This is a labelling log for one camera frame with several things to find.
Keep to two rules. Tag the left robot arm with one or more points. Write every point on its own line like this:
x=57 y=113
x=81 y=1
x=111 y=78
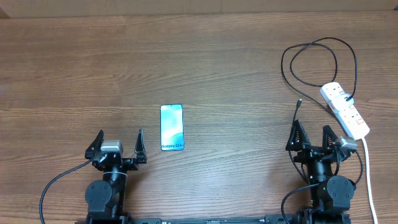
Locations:
x=105 y=197

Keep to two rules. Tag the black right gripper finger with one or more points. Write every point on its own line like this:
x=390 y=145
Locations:
x=298 y=139
x=329 y=138

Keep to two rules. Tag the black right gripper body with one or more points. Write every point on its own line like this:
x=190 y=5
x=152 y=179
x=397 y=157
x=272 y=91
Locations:
x=308 y=154

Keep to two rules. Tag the white charger adapter plug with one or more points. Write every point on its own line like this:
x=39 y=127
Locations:
x=341 y=103

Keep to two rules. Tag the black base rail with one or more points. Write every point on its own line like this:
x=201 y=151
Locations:
x=268 y=219

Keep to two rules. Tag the white power strip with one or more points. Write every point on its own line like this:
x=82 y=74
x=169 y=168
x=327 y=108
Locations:
x=351 y=120

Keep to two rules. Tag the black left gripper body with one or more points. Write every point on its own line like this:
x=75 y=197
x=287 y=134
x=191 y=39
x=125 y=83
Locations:
x=128 y=164

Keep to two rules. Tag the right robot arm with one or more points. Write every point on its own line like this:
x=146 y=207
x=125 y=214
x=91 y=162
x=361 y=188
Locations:
x=330 y=192

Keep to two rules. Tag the blue Samsung Galaxy smartphone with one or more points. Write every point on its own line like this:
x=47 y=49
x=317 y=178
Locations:
x=171 y=128

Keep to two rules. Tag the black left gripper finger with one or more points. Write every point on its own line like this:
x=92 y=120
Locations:
x=141 y=156
x=95 y=146

